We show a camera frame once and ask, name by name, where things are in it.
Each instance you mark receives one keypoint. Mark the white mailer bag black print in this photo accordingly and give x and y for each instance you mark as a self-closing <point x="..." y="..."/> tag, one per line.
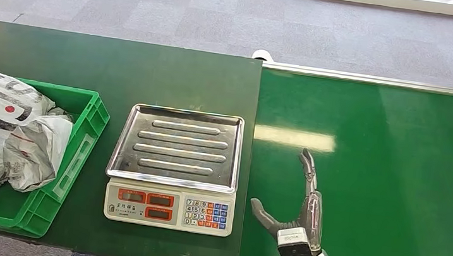
<point x="7" y="95"/>

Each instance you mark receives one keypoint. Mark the silver conveyor side rail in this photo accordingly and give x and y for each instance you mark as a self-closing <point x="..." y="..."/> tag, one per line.
<point x="383" y="80"/>

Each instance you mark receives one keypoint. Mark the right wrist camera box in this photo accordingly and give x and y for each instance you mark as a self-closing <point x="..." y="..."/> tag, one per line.
<point x="292" y="238"/>

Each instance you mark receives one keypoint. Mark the dark green table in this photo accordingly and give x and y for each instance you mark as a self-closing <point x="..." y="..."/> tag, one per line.
<point x="132" y="66"/>

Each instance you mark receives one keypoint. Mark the green plastic crate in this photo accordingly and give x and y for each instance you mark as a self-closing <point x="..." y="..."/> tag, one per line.
<point x="83" y="129"/>

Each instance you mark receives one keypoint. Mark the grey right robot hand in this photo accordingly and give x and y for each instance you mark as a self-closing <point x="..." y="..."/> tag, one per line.
<point x="312" y="216"/>

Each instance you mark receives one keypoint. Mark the white electronic weighing scale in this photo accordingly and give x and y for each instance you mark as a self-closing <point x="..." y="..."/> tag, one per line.
<point x="142" y="206"/>

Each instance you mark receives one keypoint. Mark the bright green conveyor belt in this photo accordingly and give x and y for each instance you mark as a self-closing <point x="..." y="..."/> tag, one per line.
<point x="393" y="182"/>

